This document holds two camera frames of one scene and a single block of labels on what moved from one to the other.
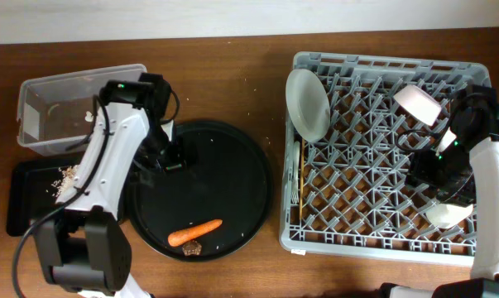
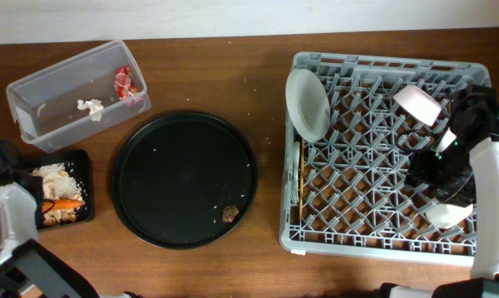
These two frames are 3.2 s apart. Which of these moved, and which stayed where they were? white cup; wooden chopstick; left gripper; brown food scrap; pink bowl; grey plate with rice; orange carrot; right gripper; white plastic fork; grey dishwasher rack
Moved: brown food scrap; left gripper; orange carrot
Stayed: grey dishwasher rack; white cup; right gripper; wooden chopstick; pink bowl; grey plate with rice; white plastic fork
